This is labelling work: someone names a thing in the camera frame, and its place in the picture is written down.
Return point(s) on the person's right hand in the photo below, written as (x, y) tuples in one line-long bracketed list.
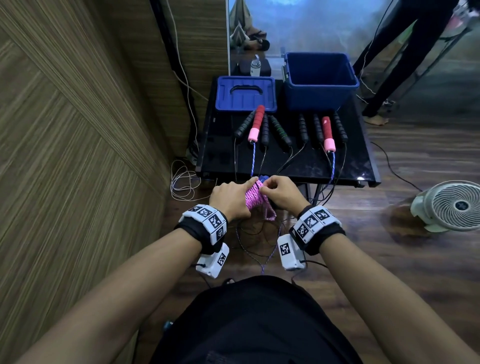
[(287, 193)]

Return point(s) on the person's left hand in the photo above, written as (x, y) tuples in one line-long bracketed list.
[(230, 200)]

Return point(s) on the blue plastic bin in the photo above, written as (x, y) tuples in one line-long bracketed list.
[(318, 97)]

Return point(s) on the person's left forearm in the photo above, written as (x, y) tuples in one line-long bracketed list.
[(112, 300)]

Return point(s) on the person's right forearm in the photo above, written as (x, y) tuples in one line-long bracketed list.
[(390, 303)]

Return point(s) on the blue bin lid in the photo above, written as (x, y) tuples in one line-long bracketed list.
[(228, 103)]

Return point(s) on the person's black clothing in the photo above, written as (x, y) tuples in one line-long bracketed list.
[(258, 326)]

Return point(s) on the black wristband with marker tags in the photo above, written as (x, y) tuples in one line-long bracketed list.
[(204, 225), (317, 225)]

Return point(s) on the black glossy low table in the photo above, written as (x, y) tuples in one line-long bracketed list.
[(217, 161)]

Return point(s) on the white water bottle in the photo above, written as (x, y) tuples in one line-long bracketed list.
[(255, 67)]

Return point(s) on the black pouch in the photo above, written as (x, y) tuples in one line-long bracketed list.
[(242, 69)]

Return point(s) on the white floor fan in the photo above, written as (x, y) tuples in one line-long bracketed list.
[(453, 206)]

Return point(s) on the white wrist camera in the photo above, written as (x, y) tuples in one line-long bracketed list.
[(290, 255), (213, 262)]

